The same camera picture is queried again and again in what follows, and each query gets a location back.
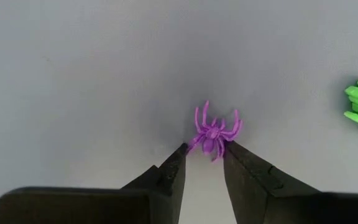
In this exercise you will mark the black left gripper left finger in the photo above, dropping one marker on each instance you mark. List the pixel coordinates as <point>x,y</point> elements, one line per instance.
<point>169,186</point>

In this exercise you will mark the purple plastic spider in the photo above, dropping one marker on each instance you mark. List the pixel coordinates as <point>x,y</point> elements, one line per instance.
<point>211,135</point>

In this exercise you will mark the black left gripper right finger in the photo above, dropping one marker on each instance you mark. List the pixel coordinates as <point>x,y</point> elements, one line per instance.
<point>250,193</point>

